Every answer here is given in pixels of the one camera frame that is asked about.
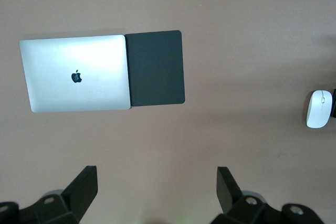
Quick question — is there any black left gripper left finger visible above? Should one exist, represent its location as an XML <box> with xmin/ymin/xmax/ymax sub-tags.
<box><xmin>0</xmin><ymin>165</ymin><xmax>99</xmax><ymax>224</ymax></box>

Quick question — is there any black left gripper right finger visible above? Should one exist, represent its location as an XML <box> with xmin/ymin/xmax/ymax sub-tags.
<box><xmin>211</xmin><ymin>166</ymin><xmax>324</xmax><ymax>224</ymax></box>

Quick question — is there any white computer mouse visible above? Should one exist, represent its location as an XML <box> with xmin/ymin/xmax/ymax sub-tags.
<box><xmin>306</xmin><ymin>89</ymin><xmax>333</xmax><ymax>130</ymax></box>

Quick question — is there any black phone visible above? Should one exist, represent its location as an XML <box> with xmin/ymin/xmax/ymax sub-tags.
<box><xmin>331</xmin><ymin>88</ymin><xmax>336</xmax><ymax>119</ymax></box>

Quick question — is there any black mouse pad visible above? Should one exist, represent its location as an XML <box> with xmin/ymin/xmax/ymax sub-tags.
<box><xmin>124</xmin><ymin>30</ymin><xmax>186</xmax><ymax>107</ymax></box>

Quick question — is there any silver closed laptop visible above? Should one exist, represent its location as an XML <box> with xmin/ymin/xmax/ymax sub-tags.
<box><xmin>19</xmin><ymin>34</ymin><xmax>132</xmax><ymax>114</ymax></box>

